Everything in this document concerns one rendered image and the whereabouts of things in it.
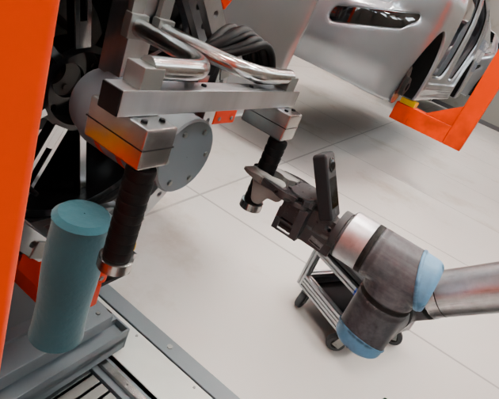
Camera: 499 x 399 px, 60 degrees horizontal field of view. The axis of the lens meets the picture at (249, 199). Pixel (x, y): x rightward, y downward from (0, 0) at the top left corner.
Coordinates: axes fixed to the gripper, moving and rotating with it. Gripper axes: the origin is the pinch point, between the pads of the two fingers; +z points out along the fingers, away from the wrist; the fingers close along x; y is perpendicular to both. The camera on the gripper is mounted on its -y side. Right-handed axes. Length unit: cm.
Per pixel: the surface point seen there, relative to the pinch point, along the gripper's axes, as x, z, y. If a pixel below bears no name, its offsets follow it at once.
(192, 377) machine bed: 17, 1, 75
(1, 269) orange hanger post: -61, -19, -16
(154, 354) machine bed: 14, 14, 75
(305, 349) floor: 69, -18, 83
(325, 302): 83, -14, 69
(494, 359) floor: 150, -90, 83
